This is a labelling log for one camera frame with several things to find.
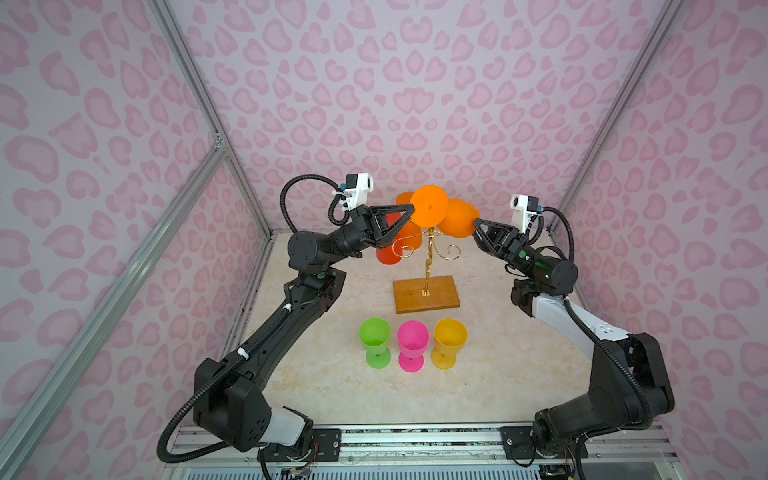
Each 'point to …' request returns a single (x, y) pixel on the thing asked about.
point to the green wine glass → (375, 334)
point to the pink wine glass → (413, 338)
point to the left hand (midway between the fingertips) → (413, 213)
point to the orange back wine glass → (410, 237)
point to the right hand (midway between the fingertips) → (473, 230)
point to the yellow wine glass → (449, 336)
